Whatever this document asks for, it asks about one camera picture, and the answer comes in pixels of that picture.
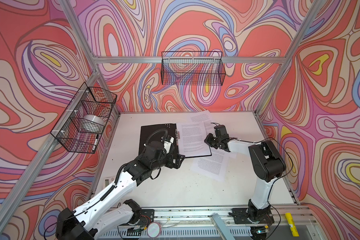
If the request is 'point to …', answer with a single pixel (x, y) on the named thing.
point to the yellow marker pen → (292, 225)
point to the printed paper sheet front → (214, 167)
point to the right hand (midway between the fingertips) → (204, 142)
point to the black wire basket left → (80, 127)
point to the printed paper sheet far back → (200, 116)
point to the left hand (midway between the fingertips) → (179, 154)
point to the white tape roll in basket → (93, 123)
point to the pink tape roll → (153, 229)
